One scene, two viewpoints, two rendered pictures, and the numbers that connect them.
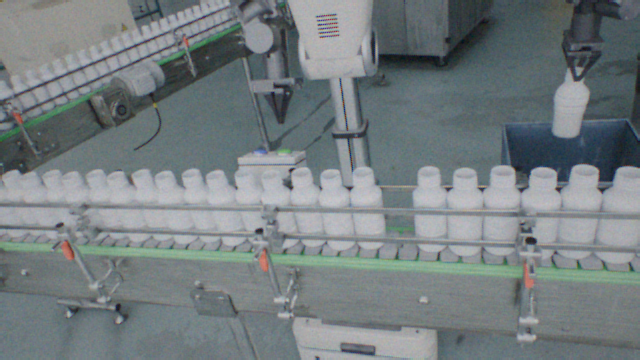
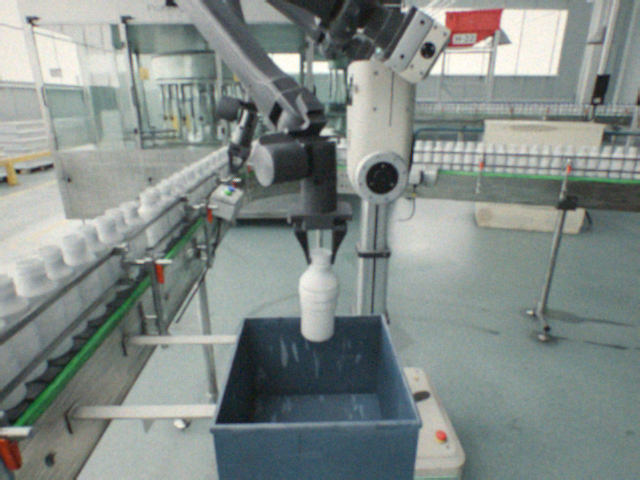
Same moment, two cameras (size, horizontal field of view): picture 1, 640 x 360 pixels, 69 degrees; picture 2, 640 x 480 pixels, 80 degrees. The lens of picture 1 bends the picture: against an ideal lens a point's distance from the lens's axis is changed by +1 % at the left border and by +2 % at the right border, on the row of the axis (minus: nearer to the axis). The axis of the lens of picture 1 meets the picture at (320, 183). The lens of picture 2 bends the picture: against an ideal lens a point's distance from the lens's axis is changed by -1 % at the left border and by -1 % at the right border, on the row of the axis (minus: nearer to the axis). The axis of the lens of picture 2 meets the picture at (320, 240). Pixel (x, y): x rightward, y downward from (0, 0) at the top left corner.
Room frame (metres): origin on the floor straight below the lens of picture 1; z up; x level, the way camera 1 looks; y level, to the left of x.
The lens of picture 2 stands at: (0.76, -1.20, 1.40)
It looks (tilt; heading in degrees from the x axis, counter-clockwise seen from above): 20 degrees down; 68
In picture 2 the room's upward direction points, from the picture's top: straight up
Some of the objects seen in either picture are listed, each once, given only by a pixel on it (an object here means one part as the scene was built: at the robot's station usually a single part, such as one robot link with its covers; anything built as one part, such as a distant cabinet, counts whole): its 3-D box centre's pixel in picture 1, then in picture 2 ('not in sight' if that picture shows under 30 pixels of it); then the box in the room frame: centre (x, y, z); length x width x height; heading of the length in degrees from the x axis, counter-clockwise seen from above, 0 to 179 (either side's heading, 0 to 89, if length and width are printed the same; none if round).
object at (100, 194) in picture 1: (109, 204); (205, 180); (0.92, 0.48, 1.08); 0.06 x 0.06 x 0.17
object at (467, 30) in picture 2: not in sight; (462, 101); (5.92, 4.71, 1.40); 0.92 x 0.72 x 2.80; 142
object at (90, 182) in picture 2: not in sight; (209, 118); (1.43, 4.51, 1.18); 2.88 x 2.73 x 2.35; 160
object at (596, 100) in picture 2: not in sight; (598, 90); (6.46, 2.65, 1.55); 0.17 x 0.15 x 0.42; 142
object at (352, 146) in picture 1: (357, 175); (370, 299); (1.38, -0.13, 0.74); 0.11 x 0.11 x 0.40; 70
